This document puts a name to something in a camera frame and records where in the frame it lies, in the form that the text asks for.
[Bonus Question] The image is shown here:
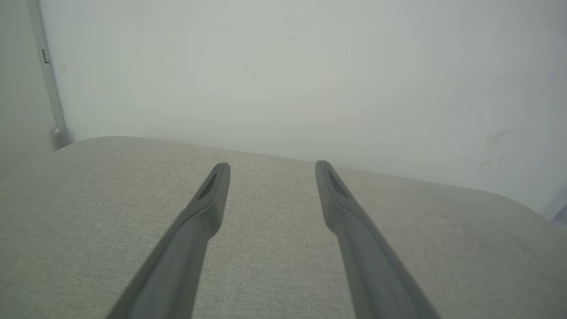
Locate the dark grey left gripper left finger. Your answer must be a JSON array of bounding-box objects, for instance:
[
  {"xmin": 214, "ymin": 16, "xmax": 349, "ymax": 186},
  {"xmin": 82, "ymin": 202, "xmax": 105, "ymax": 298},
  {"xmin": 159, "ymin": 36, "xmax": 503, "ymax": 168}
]
[{"xmin": 105, "ymin": 162, "xmax": 231, "ymax": 319}]

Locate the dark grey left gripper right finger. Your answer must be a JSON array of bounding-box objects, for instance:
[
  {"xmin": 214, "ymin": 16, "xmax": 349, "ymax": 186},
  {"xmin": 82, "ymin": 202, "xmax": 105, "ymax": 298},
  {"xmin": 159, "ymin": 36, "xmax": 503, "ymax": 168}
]
[{"xmin": 315, "ymin": 160, "xmax": 441, "ymax": 319}]

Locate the grey wall pipe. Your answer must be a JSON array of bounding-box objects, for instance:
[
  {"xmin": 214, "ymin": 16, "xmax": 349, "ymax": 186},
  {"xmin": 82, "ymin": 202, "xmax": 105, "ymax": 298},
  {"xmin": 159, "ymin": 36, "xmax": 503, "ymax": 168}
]
[{"xmin": 26, "ymin": 0, "xmax": 72, "ymax": 150}]

